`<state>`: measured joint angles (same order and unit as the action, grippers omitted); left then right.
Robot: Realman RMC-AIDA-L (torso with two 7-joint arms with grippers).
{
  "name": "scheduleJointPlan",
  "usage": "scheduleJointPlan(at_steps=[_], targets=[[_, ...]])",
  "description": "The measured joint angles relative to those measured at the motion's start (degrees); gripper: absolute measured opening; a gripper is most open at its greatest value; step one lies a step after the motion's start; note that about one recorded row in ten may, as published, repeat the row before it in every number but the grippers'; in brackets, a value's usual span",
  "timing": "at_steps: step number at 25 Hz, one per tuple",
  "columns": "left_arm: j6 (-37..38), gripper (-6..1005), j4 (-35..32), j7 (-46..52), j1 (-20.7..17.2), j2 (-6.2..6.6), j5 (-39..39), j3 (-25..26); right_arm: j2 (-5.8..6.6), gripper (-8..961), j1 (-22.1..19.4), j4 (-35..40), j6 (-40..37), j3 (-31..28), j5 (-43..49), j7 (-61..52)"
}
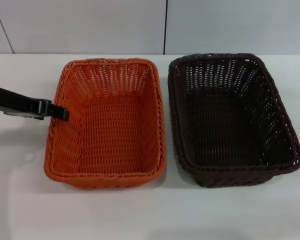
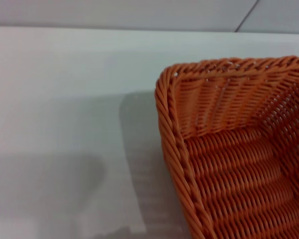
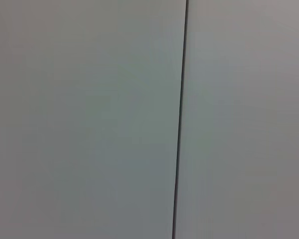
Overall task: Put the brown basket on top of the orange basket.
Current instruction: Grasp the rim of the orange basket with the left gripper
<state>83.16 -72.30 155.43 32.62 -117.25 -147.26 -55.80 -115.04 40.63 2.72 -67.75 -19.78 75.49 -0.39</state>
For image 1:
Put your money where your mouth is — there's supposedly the orange woven plastic basket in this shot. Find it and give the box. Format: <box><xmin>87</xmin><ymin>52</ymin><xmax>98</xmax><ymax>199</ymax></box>
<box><xmin>43</xmin><ymin>57</ymin><xmax>166</xmax><ymax>189</ymax></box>

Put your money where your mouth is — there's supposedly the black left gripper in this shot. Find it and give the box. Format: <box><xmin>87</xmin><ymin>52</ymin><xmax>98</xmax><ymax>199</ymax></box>
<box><xmin>0</xmin><ymin>87</ymin><xmax>71</xmax><ymax>122</ymax></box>

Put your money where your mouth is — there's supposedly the dark brown woven basket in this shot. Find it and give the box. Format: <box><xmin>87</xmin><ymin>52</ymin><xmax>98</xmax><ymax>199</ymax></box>
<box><xmin>168</xmin><ymin>52</ymin><xmax>300</xmax><ymax>188</ymax></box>

